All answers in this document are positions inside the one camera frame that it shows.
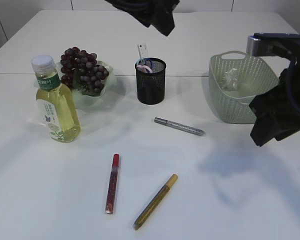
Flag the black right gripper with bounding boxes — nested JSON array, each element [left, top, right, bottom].
[[249, 85, 300, 147]]

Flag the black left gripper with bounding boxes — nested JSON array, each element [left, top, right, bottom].
[[106, 0, 180, 37]]

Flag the transparent plastic ruler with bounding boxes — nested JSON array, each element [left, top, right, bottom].
[[137, 43, 149, 59]]

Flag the blue scissors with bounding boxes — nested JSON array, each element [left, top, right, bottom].
[[136, 57, 154, 71]]

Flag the pink purple scissors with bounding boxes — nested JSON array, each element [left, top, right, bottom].
[[136, 64, 153, 74]]

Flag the clear plastic sheet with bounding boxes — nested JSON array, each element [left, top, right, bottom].
[[219, 68, 239, 91]]

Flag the purple grape bunch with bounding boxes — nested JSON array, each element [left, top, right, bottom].
[[60, 46, 110, 97]]

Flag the silver glitter pen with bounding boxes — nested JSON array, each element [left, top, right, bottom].
[[154, 117, 206, 136]]

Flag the yellow tea bottle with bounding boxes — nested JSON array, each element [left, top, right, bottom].
[[31, 55, 81, 143]]

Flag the gold glitter pen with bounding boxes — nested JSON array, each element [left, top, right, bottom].
[[133, 173, 178, 231]]

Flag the red glitter pen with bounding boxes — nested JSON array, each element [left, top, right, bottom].
[[105, 153, 120, 215]]

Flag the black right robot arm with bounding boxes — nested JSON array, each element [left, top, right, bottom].
[[246, 33, 300, 147]]

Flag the black mesh pen holder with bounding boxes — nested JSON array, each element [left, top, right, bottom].
[[135, 57, 167, 105]]

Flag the green woven plastic basket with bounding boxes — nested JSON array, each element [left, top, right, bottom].
[[208, 51, 279, 124]]

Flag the light green wavy plate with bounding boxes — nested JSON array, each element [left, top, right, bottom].
[[34, 61, 115, 109]]

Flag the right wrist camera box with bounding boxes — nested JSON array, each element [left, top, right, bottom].
[[246, 32, 300, 60]]

